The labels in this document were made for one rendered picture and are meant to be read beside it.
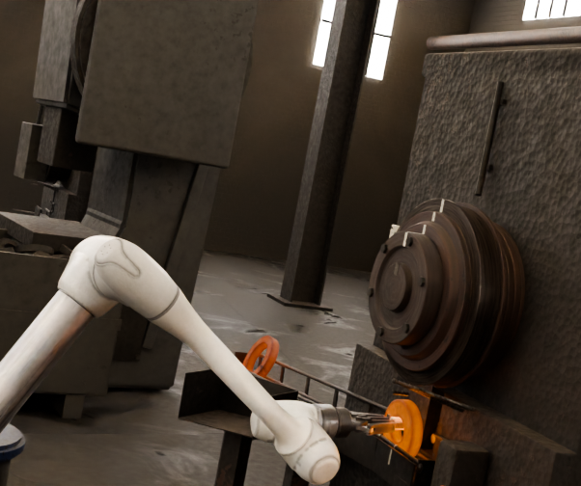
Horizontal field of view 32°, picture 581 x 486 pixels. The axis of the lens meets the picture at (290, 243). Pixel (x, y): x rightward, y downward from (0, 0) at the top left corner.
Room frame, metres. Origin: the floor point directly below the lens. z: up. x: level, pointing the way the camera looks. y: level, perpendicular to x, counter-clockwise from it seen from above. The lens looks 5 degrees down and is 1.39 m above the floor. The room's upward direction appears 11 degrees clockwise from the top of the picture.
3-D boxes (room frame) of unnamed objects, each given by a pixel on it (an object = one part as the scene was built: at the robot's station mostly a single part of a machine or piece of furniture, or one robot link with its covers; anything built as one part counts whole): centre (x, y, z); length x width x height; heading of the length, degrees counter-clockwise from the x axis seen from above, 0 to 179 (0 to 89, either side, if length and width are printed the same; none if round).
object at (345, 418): (2.47, -0.23, 0.76); 0.09 x 0.08 x 0.07; 114
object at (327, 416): (2.44, -0.16, 0.75); 0.09 x 0.06 x 0.09; 24
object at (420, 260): (2.47, -0.29, 1.11); 0.28 x 0.06 x 0.28; 24
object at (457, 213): (2.51, -0.38, 1.11); 0.47 x 0.06 x 0.47; 24
